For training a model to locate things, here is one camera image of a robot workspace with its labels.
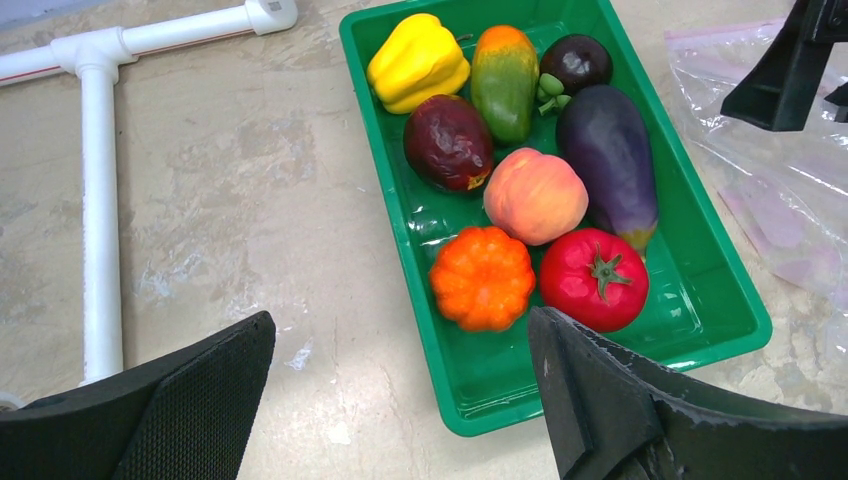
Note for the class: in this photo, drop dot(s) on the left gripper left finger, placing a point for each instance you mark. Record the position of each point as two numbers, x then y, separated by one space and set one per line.
186 415

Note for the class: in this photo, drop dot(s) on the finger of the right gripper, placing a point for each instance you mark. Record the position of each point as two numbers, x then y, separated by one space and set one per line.
779 91

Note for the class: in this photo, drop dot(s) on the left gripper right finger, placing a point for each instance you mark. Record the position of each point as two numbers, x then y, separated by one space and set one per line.
612 413

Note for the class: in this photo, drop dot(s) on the clear zip top bag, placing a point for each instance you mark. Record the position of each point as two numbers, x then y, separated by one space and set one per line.
788 191

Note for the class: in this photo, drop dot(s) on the red tomato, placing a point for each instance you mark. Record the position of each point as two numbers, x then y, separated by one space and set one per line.
594 277

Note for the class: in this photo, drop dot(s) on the peach fruit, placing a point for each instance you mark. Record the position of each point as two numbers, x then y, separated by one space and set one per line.
535 197

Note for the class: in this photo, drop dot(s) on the green plastic tray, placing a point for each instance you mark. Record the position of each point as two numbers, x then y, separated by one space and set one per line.
702 306

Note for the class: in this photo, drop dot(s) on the purple eggplant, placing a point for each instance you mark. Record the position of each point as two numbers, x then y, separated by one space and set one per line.
603 137

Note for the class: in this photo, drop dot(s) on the dark purple plum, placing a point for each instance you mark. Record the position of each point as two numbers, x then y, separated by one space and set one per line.
571 64

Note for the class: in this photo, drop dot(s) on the green orange mango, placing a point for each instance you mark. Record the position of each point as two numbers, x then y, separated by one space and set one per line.
504 76

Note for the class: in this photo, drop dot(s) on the dark red apple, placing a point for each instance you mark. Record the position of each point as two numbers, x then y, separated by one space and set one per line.
448 144

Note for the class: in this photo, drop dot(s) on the yellow bell pepper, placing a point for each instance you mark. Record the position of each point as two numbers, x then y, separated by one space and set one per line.
421 58

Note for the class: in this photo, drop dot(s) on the white PVC pipe frame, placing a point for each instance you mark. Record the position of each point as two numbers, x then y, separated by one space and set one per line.
95 57

